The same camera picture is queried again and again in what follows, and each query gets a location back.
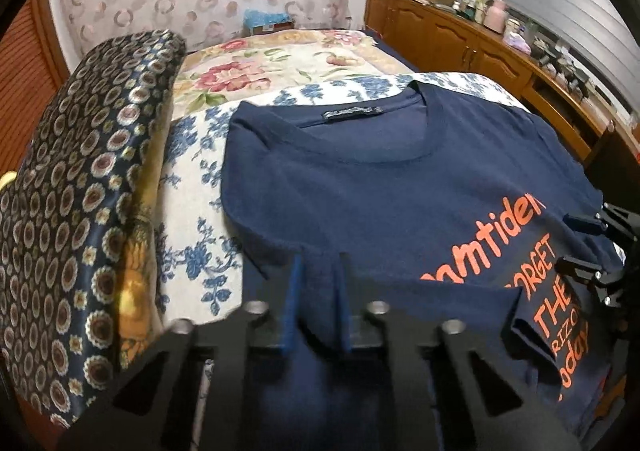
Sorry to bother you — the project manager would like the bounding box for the teal cloth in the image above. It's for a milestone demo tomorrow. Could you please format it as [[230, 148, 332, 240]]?
[[243, 9, 295, 36]]

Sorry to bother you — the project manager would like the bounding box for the yellow cushion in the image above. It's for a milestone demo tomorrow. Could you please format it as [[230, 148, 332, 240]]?
[[116, 166, 167, 359]]

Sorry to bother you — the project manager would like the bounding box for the wooden cabinet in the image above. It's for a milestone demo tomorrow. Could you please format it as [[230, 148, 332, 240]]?
[[363, 0, 617, 162]]

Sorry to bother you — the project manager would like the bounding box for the navy t-shirt with orange print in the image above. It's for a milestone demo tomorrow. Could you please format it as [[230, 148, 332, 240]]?
[[220, 78, 627, 451]]

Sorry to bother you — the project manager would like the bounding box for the pink floral bedspread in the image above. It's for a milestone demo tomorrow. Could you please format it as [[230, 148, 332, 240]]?
[[172, 28, 417, 108]]

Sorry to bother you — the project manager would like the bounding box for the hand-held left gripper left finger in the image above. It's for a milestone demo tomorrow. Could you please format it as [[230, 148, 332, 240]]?
[[55, 253, 305, 451]]

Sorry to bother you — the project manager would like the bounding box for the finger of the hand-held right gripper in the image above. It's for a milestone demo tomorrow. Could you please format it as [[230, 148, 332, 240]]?
[[562, 203, 640, 246], [555, 255, 628, 308]]

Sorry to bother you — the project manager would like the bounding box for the dark circle-patterned cushion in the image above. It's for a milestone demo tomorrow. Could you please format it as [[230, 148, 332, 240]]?
[[0, 30, 187, 432]]

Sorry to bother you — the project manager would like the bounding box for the purple tissue pack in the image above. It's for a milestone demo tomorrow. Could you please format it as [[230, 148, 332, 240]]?
[[504, 28, 532, 55]]

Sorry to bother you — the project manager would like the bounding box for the louvered wooden wardrobe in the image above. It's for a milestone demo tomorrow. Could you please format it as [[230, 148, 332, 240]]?
[[0, 0, 69, 178]]

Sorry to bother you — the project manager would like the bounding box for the blue and white floral blanket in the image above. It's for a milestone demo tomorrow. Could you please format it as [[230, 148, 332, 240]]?
[[154, 72, 531, 328]]

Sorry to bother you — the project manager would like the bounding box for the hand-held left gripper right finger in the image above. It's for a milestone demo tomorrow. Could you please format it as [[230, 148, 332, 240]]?
[[337, 253, 597, 451]]

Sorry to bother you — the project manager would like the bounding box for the pink jug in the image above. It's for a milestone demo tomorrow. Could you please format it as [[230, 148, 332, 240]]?
[[482, 0, 509, 32]]

